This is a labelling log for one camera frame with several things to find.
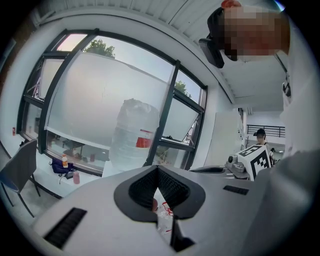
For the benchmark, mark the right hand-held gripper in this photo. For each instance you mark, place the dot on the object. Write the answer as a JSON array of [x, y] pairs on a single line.
[[257, 160]]

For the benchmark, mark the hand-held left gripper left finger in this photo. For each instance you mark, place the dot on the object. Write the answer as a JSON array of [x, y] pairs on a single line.
[[100, 212]]

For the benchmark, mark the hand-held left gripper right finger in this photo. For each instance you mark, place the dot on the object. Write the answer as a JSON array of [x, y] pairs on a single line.
[[212, 212]]

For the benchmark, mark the large clear water jug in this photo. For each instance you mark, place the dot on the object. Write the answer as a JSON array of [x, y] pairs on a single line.
[[132, 135]]

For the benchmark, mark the person's left hand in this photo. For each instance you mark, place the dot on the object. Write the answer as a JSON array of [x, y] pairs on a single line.
[[155, 204]]

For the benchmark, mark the pink bottle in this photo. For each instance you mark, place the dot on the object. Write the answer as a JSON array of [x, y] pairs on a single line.
[[76, 178]]

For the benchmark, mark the pile of clear plastic bottles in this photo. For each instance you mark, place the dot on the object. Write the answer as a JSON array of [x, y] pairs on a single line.
[[167, 206]]

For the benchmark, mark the flat black box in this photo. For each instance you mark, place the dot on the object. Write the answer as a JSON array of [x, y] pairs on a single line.
[[69, 175]]

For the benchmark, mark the white window ledge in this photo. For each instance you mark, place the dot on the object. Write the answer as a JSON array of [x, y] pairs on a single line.
[[50, 186]]

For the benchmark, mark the orange drink bottle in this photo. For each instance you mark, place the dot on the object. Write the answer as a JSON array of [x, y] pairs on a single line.
[[65, 162]]

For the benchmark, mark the dark purple bag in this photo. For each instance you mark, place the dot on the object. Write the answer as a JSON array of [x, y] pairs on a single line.
[[57, 167]]

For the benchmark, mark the black metal railing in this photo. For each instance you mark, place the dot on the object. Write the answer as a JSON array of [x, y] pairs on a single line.
[[270, 131]]

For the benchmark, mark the grey blue chair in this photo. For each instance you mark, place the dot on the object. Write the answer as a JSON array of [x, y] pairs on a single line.
[[20, 162]]

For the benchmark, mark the white roller blind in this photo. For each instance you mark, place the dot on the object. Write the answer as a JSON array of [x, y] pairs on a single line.
[[100, 100]]

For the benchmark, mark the person's white shirt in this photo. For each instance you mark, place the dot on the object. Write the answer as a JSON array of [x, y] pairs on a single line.
[[305, 112]]

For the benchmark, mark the red can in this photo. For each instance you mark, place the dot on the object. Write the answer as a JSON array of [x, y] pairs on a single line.
[[13, 131]]

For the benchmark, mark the person's head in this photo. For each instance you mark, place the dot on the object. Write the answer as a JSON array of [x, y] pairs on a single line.
[[257, 27]]

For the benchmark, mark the black window frame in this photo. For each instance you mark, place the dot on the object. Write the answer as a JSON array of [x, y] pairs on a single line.
[[176, 72]]

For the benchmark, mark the black head-mounted camera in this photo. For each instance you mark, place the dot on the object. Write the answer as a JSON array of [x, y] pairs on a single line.
[[212, 52]]

